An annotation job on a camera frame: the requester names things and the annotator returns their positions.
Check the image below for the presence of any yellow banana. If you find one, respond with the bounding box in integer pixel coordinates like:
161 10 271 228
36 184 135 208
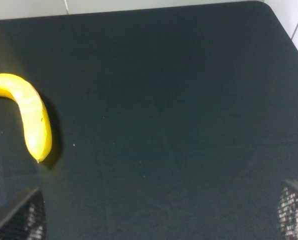
0 73 53 163

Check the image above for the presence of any black tablecloth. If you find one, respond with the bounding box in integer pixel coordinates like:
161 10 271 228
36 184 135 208
0 1 298 240

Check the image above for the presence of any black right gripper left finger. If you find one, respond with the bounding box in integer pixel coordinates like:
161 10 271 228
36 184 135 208
0 188 47 240

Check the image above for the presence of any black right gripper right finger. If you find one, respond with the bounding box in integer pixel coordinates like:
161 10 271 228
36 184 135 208
277 180 298 240

